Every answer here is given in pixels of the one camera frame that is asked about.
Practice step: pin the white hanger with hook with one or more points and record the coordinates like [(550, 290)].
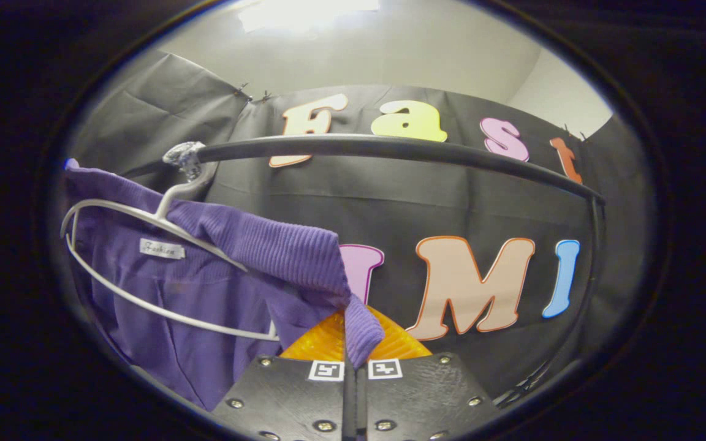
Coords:
[(184, 159)]

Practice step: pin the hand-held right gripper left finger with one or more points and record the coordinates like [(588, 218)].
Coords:
[(292, 398)]

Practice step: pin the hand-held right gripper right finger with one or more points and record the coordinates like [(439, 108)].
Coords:
[(420, 398)]

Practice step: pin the small black binder clip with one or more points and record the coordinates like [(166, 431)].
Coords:
[(265, 96), (242, 92), (567, 130)]

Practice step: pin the black clothes rack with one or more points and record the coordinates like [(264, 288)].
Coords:
[(390, 147)]

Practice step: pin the purple knit sweater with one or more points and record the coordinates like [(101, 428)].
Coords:
[(175, 355)]

